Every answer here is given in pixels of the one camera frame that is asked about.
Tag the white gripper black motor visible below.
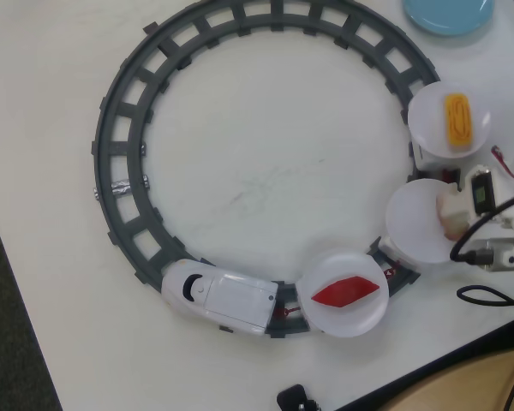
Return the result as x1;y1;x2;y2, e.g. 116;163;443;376
435;168;514;235

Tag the yellow egg sushi piece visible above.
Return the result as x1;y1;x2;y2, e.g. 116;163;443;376
444;92;475;149

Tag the red tuna sushi piece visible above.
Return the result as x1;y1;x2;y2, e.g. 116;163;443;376
310;276;380;308

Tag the light blue round dish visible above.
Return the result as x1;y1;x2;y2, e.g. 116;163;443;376
401;0;497;39

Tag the white Shinkansen toy locomotive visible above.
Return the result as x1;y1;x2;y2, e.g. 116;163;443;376
160;258;280;338

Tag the white round plate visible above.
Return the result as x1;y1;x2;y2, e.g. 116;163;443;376
406;80;493;158
386;179;455;265
296;252;391;340

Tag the light wooden desk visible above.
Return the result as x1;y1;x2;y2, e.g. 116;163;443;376
383;345;514;411

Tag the black plug adapter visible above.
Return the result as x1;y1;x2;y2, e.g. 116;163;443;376
277;384;322;411

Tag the red motor wire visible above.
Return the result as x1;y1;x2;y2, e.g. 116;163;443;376
490;145;514;181

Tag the thick black cable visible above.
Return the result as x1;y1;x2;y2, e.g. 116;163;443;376
449;190;514;316

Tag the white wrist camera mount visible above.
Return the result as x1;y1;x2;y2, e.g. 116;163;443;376
470;233;514;275

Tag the grey circular toy rail track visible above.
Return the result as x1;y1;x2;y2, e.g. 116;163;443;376
89;0;442;342

